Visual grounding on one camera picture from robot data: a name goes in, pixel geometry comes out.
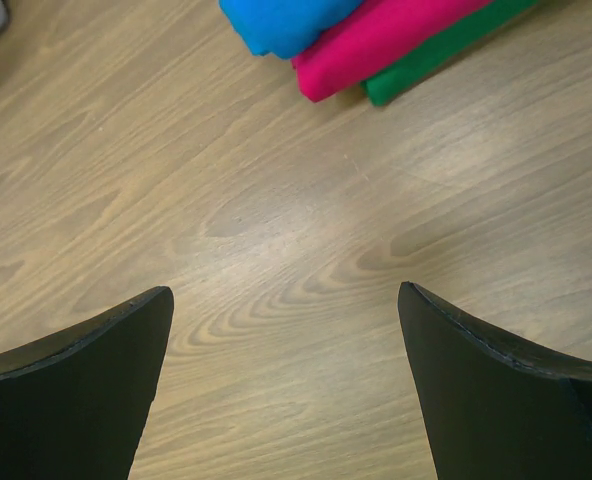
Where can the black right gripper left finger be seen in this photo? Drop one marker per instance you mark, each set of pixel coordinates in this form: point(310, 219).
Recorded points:
point(74, 404)

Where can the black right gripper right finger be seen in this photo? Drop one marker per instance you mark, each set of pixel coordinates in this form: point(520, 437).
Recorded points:
point(495, 405)

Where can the blue t shirt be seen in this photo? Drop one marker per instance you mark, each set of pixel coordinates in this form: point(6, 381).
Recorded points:
point(284, 28)

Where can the folded green t shirt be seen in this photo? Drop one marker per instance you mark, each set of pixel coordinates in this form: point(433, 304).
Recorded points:
point(437, 51)

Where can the folded pink t shirt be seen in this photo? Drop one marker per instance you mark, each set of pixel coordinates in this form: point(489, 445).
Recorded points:
point(371, 38)

